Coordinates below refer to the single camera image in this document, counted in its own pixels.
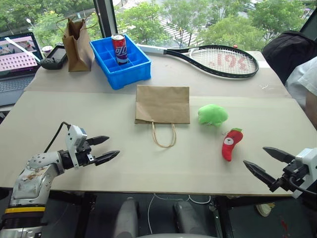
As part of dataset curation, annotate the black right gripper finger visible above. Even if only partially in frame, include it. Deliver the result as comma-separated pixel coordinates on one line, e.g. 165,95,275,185
243,160,283,192
263,146,296,164

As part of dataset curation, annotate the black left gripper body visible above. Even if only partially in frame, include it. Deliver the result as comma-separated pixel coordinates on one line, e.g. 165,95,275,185
74,139,96,168

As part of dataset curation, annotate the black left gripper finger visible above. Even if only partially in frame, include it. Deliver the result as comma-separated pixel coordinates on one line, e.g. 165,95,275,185
93,150,120,166
86,135,110,146

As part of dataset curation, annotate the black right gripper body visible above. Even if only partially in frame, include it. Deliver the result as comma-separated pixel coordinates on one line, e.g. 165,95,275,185
280,160,311,192

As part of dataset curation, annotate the flat brown paper bag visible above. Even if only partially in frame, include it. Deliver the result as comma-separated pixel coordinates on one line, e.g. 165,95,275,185
134,84,191,149

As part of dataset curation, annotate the upright brown paper bag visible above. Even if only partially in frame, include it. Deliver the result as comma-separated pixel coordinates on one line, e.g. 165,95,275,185
55,11,99,72

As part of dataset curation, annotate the white shoe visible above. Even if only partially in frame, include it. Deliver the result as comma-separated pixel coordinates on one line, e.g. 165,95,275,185
256,202,276,218

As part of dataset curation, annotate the red chili plush toy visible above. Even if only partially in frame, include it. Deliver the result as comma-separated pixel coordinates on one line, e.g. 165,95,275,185
221,127,244,162

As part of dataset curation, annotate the grey robot left leg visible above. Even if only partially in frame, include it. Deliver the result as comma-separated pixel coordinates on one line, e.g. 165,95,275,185
113,197,140,238

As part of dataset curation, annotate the grey robot leg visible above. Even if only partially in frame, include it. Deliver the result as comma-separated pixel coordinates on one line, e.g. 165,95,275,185
172,200,211,236
113,197,140,238

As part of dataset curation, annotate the person in white shirt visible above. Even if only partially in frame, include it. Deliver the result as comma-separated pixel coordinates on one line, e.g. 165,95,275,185
284,56,317,129

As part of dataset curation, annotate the blue plastic divided crate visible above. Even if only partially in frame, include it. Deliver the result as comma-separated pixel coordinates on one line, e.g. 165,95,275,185
89,34,152,90

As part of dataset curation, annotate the green plush toy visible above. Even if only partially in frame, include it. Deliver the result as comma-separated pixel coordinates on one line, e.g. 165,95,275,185
198,104,229,127

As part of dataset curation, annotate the grey robot right leg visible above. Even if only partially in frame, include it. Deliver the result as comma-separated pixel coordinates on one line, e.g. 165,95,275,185
172,200,211,236

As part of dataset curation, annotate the black handheld controller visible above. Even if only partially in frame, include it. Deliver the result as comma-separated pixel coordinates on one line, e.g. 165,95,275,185
40,45,68,70

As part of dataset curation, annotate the red soda can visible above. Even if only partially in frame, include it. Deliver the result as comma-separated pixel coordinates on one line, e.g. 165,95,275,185
110,33,129,65

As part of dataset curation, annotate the black backpack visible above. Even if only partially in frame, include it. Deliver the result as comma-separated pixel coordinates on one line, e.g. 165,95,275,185
262,30,317,85

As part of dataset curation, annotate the white cup with lid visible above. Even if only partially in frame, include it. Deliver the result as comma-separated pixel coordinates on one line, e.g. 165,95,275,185
41,45,54,60

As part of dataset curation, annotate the open laptop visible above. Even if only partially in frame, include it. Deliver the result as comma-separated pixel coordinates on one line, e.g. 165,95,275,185
0,31,44,107

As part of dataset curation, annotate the black white tennis racket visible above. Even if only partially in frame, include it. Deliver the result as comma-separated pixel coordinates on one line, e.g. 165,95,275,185
137,43,260,79

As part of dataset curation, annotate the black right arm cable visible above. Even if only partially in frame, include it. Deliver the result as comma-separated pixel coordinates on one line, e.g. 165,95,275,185
288,176,317,194

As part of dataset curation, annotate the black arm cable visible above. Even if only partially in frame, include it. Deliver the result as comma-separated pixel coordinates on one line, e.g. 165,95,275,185
288,176,317,194
43,121,72,153

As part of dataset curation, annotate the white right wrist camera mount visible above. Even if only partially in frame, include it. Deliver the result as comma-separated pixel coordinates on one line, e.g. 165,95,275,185
293,148,317,199

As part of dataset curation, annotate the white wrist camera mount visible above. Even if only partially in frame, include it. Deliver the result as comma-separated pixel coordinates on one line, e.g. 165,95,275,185
293,148,317,199
64,124,88,170

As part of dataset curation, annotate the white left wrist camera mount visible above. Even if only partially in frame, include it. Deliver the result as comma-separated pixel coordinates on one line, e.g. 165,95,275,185
64,124,88,170

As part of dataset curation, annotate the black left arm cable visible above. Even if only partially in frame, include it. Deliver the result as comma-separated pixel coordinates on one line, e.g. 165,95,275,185
43,121,72,153

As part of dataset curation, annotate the black table frame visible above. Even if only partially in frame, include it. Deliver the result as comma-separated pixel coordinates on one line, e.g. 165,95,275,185
47,190,308,238

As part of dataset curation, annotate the white cable under table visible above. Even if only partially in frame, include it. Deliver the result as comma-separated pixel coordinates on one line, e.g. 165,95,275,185
147,193,211,235

